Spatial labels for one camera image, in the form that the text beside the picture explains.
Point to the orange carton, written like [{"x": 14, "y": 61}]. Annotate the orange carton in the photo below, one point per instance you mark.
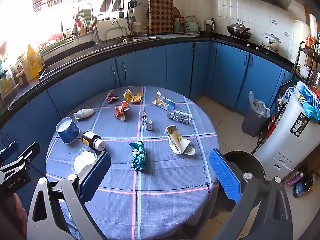
[{"x": 120, "y": 111}]

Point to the round wooden board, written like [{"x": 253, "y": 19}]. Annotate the round wooden board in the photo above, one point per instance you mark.
[{"x": 176, "y": 12}]

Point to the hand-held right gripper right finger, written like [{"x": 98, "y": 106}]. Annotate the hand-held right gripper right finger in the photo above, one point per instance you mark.
[{"x": 225, "y": 175}]

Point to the clear plastic bin bag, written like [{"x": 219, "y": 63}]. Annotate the clear plastic bin bag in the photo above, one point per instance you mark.
[{"x": 261, "y": 105}]

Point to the person's left forearm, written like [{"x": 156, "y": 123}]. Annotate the person's left forearm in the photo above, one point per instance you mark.
[{"x": 20, "y": 210}]

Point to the dark oil bottle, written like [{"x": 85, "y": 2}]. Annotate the dark oil bottle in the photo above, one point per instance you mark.
[{"x": 213, "y": 26}]

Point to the black trash bin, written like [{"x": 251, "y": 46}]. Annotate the black trash bin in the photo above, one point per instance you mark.
[{"x": 250, "y": 165}]

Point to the tall steel faucet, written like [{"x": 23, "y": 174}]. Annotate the tall steel faucet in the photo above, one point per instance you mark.
[{"x": 93, "y": 30}]

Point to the pink wrapper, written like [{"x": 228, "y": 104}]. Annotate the pink wrapper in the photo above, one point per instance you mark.
[{"x": 111, "y": 97}]

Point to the black hanging ladle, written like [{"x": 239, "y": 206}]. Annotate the black hanging ladle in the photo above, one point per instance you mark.
[{"x": 132, "y": 4}]

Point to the gas stove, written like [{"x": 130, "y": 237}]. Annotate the gas stove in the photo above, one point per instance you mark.
[{"x": 255, "y": 46}]

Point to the blue paper cup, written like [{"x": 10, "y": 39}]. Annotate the blue paper cup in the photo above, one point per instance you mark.
[{"x": 70, "y": 132}]

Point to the silver carton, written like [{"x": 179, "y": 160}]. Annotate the silver carton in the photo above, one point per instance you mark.
[{"x": 178, "y": 116}]

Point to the light blue packet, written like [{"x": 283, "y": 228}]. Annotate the light blue packet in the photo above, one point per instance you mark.
[{"x": 311, "y": 107}]

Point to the black shelf rack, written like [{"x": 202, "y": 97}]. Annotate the black shelf rack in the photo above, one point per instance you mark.
[{"x": 298, "y": 55}]

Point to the beige carton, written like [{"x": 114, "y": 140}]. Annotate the beige carton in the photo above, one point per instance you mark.
[{"x": 177, "y": 142}]

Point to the white ceramic pot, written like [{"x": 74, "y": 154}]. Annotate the white ceramic pot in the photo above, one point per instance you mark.
[{"x": 271, "y": 42}]

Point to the glass jug with white lid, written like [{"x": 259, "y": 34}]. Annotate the glass jug with white lid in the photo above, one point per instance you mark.
[{"x": 208, "y": 26}]

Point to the small steel faucet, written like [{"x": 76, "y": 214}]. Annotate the small steel faucet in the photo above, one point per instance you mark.
[{"x": 122, "y": 30}]

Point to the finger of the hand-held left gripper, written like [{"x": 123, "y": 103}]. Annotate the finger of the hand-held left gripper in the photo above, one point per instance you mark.
[
  {"x": 28, "y": 152},
  {"x": 10, "y": 149}
]

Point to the clear plastic lid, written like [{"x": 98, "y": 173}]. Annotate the clear plastic lid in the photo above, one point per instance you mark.
[{"x": 83, "y": 161}]

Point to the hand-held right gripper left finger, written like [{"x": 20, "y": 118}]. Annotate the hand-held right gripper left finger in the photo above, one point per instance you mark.
[{"x": 96, "y": 175}]

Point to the round table with blue cloth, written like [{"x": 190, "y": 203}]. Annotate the round table with blue cloth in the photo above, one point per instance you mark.
[{"x": 162, "y": 180}]

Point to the checkered cutting board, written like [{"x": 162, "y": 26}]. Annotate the checkered cutting board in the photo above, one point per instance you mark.
[{"x": 161, "y": 16}]

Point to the teal foil wrapper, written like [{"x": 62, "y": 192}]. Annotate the teal foil wrapper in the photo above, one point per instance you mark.
[{"x": 138, "y": 157}]

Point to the grey trash bin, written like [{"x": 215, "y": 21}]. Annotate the grey trash bin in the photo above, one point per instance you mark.
[{"x": 252, "y": 126}]

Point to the blue tin can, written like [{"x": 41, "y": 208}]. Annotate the blue tin can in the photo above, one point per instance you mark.
[{"x": 132, "y": 19}]

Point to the green kettle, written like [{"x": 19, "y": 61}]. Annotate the green kettle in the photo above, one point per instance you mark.
[{"x": 191, "y": 26}]

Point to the brown pill bottle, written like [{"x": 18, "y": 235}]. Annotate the brown pill bottle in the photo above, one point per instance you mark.
[{"x": 91, "y": 139}]

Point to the white dish drainer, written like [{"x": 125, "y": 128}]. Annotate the white dish drainer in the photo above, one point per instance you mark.
[{"x": 103, "y": 27}]

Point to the dark bottle with blue label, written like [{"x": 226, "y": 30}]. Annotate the dark bottle with blue label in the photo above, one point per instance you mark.
[{"x": 302, "y": 187}]

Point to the black red folded trolley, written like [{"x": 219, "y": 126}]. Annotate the black red folded trolley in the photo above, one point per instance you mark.
[{"x": 272, "y": 127}]

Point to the blue kitchen cabinets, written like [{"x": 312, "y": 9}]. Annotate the blue kitchen cabinets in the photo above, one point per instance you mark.
[{"x": 150, "y": 65}]

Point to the white tissue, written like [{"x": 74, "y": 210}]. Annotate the white tissue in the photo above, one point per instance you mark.
[{"x": 83, "y": 113}]

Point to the white tall canister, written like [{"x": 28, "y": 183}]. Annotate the white tall canister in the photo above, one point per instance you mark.
[{"x": 301, "y": 37}]

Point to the red lid jar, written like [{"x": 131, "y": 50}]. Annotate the red lid jar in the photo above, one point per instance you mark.
[{"x": 181, "y": 25}]

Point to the blue white crushed carton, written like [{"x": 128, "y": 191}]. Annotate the blue white crushed carton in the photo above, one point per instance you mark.
[{"x": 165, "y": 102}]

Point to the yellow carton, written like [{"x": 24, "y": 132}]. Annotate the yellow carton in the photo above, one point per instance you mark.
[{"x": 131, "y": 96}]

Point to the yellow detergent bottle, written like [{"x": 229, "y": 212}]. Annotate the yellow detergent bottle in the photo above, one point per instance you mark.
[{"x": 35, "y": 62}]

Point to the cluster of seasoning containers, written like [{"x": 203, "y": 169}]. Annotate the cluster of seasoning containers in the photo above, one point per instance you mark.
[{"x": 12, "y": 77}]

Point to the black wok with lid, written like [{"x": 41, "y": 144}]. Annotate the black wok with lid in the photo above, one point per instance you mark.
[{"x": 238, "y": 31}]

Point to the purple spray can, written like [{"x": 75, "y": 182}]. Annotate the purple spray can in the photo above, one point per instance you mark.
[{"x": 296, "y": 180}]

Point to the green jar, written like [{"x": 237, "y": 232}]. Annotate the green jar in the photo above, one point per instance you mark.
[{"x": 176, "y": 26}]

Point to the green striped cloth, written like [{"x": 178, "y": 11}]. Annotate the green striped cloth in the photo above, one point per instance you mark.
[{"x": 86, "y": 17}]

